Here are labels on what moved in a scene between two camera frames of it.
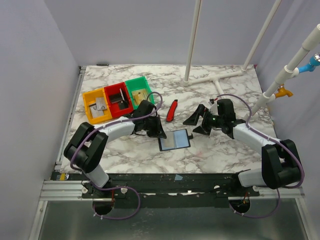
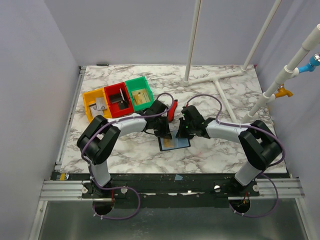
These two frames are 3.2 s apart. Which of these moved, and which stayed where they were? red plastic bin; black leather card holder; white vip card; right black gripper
Moved: right black gripper
Stayed: black leather card holder; red plastic bin; white vip card
